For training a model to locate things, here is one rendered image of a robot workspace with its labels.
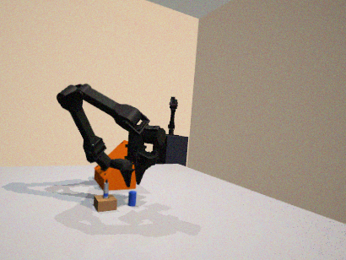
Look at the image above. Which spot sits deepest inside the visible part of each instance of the blue cylinder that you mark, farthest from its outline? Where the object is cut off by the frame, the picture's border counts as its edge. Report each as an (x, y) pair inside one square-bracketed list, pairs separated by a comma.
[(131, 198)]

